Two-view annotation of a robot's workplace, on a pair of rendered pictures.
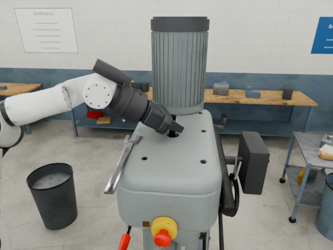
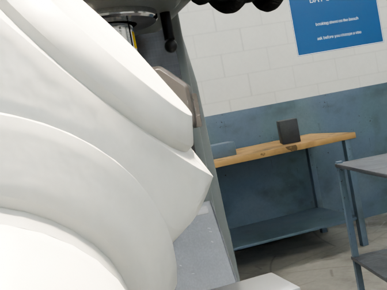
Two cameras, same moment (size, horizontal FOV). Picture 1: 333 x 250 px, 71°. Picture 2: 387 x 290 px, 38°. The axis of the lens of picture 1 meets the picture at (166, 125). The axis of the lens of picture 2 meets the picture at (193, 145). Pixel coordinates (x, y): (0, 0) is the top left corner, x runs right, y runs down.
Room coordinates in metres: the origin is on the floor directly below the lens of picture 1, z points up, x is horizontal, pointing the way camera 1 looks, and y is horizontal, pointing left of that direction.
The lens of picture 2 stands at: (0.22, 0.08, 1.23)
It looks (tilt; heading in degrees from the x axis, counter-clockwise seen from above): 3 degrees down; 339
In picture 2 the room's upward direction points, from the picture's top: 11 degrees counter-clockwise
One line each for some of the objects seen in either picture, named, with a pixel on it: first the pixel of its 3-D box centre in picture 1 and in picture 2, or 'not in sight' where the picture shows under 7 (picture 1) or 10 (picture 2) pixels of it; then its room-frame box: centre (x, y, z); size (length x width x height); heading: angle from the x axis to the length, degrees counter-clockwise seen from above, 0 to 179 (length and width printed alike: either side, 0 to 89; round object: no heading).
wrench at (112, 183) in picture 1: (123, 158); not in sight; (0.48, 0.11, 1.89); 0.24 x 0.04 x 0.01; 176
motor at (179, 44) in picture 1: (179, 64); not in sight; (0.87, -0.05, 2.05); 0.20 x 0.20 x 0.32
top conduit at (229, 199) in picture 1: (218, 159); not in sight; (0.64, -0.17, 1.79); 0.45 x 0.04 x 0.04; 174
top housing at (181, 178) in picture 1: (173, 155); not in sight; (0.64, -0.02, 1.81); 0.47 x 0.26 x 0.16; 174
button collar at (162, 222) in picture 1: (164, 228); not in sight; (0.39, 0.01, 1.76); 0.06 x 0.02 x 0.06; 84
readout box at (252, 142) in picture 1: (251, 161); not in sight; (0.89, -0.38, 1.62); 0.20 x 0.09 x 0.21; 174
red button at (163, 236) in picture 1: (163, 237); not in sight; (0.37, 0.01, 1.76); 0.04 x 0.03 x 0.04; 84
